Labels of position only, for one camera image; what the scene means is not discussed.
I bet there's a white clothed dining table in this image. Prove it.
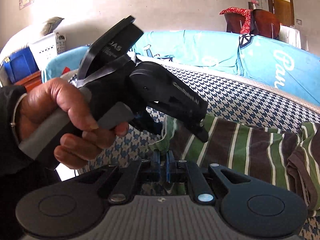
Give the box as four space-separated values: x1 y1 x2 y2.
279 25 309 51

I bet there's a person left hand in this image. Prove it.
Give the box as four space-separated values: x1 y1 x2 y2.
19 79 134 170

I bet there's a grey striped pillow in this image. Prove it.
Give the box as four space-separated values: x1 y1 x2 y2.
41 17 64 36

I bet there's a blue plastic storage bin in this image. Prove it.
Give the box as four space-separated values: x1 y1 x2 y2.
2 47 39 83

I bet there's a dark wooden dining chair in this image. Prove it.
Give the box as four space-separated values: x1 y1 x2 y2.
223 9 281 40

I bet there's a green brown striped shirt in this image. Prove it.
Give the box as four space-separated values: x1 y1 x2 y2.
149 115 319 217

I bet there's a red patterned cloth on chair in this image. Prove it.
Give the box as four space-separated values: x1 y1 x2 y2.
220 7 253 34

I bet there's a blue printed sofa back cover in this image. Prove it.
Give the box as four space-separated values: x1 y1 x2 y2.
41 29 320 106

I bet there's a houndstooth sofa seat cushion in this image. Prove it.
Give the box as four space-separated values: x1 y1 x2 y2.
60 61 320 240

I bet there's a person left forearm black sleeve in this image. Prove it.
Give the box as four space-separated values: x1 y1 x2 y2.
1 86 61 239

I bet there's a white plastic storage basket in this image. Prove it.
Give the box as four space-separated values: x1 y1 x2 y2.
29 32 66 71

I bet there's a wooden side cabinet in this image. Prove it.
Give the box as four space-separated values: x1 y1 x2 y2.
14 71 42 92

